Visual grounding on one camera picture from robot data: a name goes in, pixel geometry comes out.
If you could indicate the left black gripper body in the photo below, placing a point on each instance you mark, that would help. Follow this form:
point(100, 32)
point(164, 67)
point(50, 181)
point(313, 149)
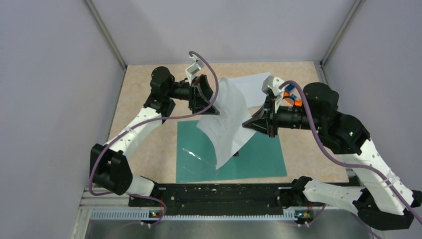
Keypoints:
point(195, 82)

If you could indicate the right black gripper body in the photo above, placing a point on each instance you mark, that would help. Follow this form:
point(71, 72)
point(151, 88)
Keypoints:
point(272, 117)

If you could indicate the green plastic folder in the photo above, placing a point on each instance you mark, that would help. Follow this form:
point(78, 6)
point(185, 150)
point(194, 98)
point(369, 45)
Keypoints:
point(260, 157)

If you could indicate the printed white paper sheet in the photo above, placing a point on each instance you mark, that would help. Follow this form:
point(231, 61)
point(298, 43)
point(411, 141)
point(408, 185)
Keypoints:
point(225, 130)

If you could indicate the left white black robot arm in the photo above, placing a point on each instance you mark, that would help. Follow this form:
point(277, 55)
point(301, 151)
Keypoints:
point(109, 167)

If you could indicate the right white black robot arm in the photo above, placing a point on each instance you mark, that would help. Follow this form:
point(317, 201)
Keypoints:
point(382, 202)

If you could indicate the orange curved toy block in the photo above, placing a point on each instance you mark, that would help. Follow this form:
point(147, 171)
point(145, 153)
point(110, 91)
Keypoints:
point(296, 103)

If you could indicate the dark blue toy brick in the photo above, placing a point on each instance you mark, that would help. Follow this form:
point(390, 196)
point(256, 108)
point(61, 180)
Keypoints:
point(289, 88)

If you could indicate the blank white paper sheets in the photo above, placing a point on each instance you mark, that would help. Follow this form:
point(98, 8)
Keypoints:
point(245, 92)

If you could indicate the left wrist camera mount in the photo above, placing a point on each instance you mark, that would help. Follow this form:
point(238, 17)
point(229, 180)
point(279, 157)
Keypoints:
point(195, 66)

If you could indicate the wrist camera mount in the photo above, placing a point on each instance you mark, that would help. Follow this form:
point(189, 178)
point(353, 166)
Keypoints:
point(195, 66)
point(273, 84)

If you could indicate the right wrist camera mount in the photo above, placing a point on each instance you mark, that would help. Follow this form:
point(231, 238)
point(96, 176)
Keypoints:
point(273, 84)

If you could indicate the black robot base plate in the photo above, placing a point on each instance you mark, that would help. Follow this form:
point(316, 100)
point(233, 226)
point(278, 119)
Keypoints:
point(219, 199)

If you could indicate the aluminium frame rail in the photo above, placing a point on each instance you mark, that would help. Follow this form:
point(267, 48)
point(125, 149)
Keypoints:
point(103, 201)

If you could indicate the grey slotted cable duct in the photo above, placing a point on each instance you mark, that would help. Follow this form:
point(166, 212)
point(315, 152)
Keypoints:
point(146, 215)

